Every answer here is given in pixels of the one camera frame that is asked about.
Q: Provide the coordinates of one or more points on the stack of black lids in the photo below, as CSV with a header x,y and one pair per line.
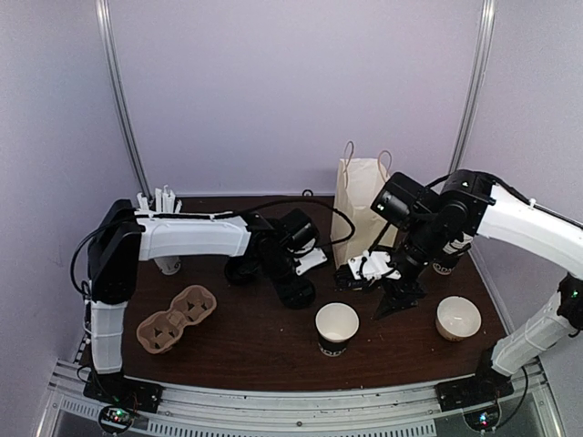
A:
x,y
240,272

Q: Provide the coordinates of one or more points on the white ceramic bowl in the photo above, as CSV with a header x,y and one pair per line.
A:
x,y
457,318

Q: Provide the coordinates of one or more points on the stack of paper cups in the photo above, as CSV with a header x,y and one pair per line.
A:
x,y
452,252

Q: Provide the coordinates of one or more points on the wrapped white straws bundle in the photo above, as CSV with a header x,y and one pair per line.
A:
x,y
164,201

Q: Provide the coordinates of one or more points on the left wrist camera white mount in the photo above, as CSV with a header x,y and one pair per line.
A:
x,y
311,260

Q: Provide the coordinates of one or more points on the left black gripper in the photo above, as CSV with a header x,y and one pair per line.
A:
x,y
292,294

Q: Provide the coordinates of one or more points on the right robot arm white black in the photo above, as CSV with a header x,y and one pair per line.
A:
x,y
473,203

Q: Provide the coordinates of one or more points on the aluminium frame post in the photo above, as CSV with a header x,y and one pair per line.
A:
x,y
108,40
482,52

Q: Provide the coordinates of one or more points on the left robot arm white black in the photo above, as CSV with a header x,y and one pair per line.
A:
x,y
127,236

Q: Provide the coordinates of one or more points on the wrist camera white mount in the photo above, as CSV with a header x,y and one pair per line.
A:
x,y
365,270
311,260

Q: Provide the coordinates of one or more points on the black white paper coffee cup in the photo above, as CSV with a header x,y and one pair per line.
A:
x,y
336,324

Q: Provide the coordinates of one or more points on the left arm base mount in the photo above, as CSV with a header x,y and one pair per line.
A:
x,y
124,399

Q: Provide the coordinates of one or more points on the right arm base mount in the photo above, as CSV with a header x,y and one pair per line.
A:
x,y
478,396

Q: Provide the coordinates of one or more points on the aluminium front rail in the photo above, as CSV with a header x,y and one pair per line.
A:
x,y
406,410

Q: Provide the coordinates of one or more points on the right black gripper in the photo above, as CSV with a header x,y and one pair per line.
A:
x,y
402,296

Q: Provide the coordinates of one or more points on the kraft paper takeout bag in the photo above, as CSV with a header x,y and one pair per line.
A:
x,y
359,180

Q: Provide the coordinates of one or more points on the cardboard two-cup carrier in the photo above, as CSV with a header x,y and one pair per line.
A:
x,y
162,330

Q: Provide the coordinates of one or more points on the paper cup holding straws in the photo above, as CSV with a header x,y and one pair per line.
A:
x,y
168,266

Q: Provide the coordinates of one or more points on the right aluminium frame post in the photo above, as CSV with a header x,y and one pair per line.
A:
x,y
482,52

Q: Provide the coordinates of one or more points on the left aluminium frame post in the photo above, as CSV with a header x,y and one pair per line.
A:
x,y
108,40

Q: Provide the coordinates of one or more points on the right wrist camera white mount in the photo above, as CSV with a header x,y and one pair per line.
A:
x,y
365,270

